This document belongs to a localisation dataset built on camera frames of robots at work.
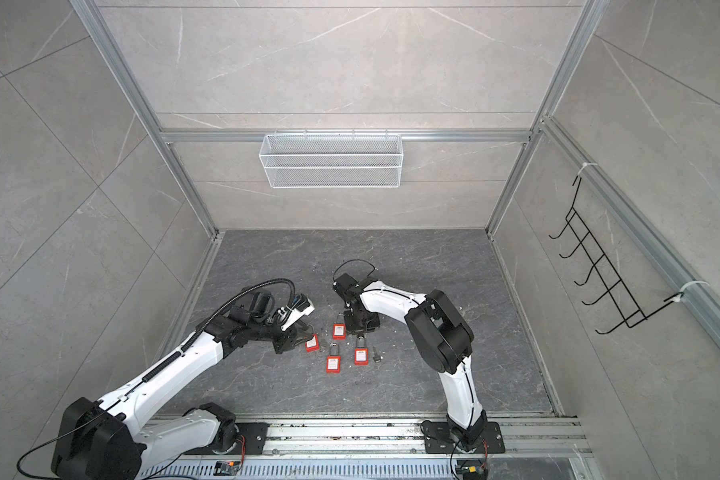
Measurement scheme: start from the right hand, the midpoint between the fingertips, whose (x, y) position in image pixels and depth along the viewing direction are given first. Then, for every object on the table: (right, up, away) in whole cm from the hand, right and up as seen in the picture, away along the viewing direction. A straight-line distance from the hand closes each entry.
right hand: (358, 328), depth 94 cm
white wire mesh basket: (-9, +56, +6) cm, 57 cm away
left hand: (-14, +5, -14) cm, 20 cm away
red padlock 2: (-7, -7, -9) cm, 14 cm away
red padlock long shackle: (-6, 0, -3) cm, 7 cm away
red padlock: (-13, -4, -6) cm, 15 cm away
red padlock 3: (+1, -5, -8) cm, 10 cm away
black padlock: (+6, -7, -6) cm, 11 cm away
